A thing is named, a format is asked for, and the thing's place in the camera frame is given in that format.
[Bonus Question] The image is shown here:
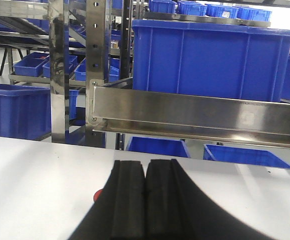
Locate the blue bin lower left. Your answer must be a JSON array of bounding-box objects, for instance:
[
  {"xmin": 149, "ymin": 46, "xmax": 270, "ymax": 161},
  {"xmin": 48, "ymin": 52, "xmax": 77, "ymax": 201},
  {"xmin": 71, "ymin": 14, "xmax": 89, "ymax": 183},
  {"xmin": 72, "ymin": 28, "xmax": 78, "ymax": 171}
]
[{"xmin": 0, "ymin": 84, "xmax": 52, "ymax": 140}]

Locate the red push button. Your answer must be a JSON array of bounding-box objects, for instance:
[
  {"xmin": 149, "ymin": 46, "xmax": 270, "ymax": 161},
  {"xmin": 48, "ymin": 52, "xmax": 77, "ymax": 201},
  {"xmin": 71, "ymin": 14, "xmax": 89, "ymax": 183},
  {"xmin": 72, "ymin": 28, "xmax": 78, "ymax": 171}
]
[{"xmin": 93, "ymin": 189, "xmax": 103, "ymax": 202}]

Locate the stainless steel shelf rack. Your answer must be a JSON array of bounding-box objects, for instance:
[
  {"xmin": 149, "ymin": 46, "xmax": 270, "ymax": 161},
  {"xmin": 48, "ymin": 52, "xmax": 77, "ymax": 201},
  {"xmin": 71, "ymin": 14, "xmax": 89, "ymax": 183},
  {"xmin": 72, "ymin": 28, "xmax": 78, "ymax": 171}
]
[{"xmin": 0, "ymin": 0, "xmax": 290, "ymax": 148}]

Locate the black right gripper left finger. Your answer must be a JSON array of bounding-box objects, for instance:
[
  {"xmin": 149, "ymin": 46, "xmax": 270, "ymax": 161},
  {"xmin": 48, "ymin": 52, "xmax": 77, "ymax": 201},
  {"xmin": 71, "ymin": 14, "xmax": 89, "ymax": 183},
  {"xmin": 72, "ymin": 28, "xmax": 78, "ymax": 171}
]
[{"xmin": 69, "ymin": 160, "xmax": 145, "ymax": 240}]

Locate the blue bin behind table right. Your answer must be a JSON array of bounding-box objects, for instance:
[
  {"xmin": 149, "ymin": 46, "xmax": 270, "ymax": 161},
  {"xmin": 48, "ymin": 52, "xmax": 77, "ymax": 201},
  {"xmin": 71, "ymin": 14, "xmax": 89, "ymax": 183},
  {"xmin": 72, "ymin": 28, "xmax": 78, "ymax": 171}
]
[{"xmin": 203, "ymin": 144, "xmax": 290, "ymax": 169}]

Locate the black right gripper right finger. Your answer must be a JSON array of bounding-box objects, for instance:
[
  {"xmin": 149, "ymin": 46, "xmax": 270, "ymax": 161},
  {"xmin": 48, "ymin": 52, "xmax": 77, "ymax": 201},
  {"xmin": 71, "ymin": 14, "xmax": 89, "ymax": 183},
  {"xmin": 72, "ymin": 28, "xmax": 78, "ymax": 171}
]
[{"xmin": 145, "ymin": 159, "xmax": 270, "ymax": 240}]

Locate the large blue plastic bin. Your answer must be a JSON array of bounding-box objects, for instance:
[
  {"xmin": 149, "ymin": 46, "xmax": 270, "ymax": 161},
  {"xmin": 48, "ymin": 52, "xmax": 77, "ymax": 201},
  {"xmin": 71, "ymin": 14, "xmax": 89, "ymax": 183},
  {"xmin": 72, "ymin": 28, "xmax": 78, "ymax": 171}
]
[{"xmin": 132, "ymin": 20, "xmax": 290, "ymax": 102}]

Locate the blue bin behind table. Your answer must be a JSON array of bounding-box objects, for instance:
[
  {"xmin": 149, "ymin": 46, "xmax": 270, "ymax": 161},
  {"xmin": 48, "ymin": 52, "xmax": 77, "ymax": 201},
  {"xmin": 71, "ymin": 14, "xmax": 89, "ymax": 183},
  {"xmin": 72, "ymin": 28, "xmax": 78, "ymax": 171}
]
[
  {"xmin": 203, "ymin": 144, "xmax": 290, "ymax": 169},
  {"xmin": 126, "ymin": 136, "xmax": 191, "ymax": 158}
]

